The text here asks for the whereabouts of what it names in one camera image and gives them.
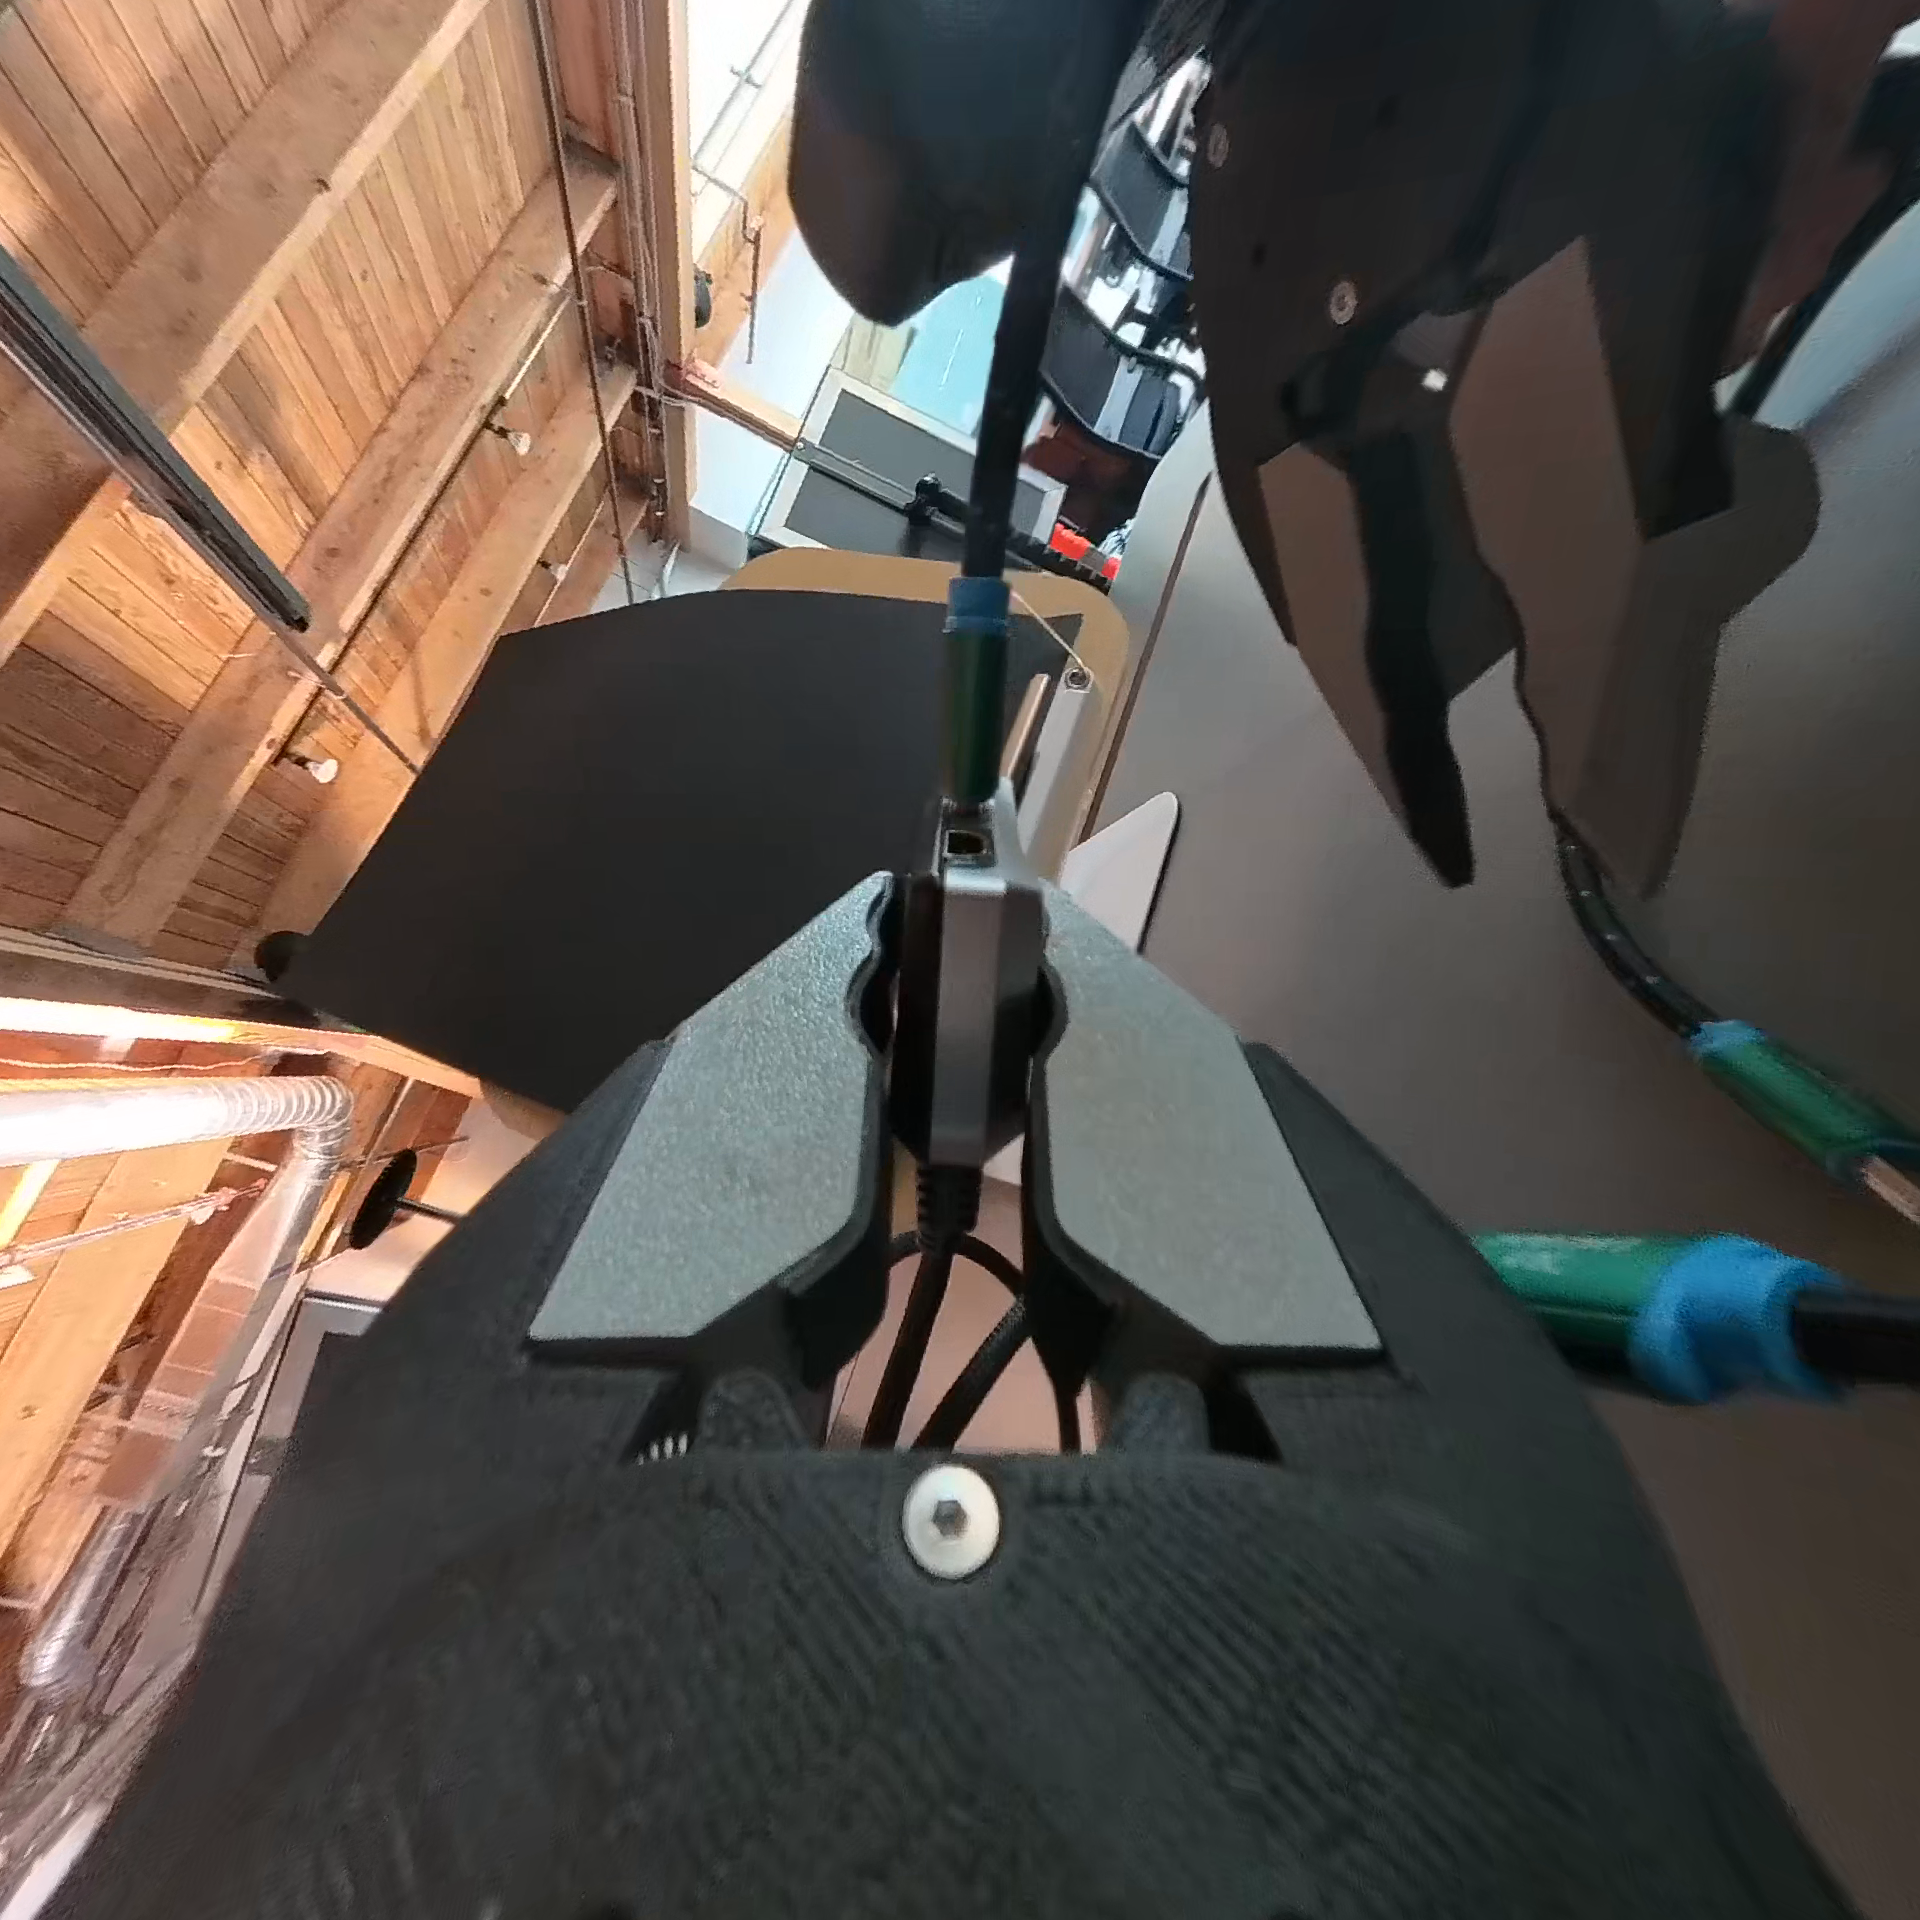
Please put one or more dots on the black office chair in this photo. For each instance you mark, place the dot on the black office chair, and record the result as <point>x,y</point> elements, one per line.
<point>1118,383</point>
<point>1148,202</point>

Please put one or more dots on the small red object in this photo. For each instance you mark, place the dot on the small red object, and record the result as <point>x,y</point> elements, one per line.
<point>1084,551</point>

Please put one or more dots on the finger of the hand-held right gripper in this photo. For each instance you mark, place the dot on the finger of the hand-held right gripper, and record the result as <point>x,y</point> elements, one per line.
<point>1319,599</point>
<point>1560,493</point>

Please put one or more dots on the ceiling spot lamp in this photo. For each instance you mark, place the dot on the ceiling spot lamp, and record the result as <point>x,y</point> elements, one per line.
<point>510,436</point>
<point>318,769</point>

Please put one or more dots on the pale monitor stand base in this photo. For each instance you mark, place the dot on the pale monitor stand base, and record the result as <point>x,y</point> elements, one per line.
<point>1125,869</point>

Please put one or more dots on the hdmi switch box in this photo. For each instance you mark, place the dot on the hdmi switch box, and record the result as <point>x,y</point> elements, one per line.
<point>967,1019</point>

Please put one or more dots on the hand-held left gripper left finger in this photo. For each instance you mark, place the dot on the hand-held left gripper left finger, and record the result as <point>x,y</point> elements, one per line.
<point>706,1171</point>

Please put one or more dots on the black ceiling track rail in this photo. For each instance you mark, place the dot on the black ceiling track rail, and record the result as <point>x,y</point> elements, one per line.
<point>150,442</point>

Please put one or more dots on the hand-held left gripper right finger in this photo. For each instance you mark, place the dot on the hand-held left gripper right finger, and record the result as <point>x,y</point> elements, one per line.
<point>1186,1185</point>

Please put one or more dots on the silver ventilation duct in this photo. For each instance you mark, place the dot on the silver ventilation duct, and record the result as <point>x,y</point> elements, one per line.
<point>182,1119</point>

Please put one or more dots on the grey framed screen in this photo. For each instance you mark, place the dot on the grey framed screen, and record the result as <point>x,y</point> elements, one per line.
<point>885,451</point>

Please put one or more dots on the black monitor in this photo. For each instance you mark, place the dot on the black monitor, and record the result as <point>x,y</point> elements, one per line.
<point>630,840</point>

